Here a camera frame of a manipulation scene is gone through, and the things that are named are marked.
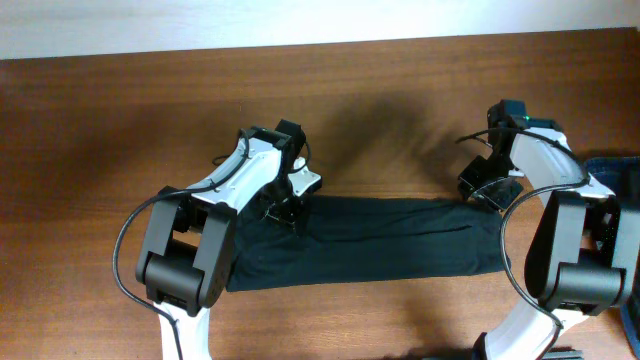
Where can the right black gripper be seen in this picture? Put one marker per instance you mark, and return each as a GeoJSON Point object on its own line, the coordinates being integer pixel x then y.
{"type": "Point", "coordinates": [470, 187]}

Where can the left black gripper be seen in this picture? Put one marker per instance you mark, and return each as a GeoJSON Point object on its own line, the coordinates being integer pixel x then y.
{"type": "Point", "coordinates": [291, 217]}

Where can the black nike t-shirt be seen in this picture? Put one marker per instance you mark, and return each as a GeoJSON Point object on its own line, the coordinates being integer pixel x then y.
{"type": "Point", "coordinates": [350, 239]}

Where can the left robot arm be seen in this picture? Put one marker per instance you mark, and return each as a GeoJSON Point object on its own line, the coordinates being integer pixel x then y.
{"type": "Point", "coordinates": [187, 252]}

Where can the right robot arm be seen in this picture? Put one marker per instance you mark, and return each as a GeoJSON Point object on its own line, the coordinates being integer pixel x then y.
{"type": "Point", "coordinates": [583, 257]}

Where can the blue denim jeans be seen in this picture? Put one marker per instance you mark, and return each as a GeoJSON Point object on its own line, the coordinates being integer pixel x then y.
{"type": "Point", "coordinates": [621, 175]}

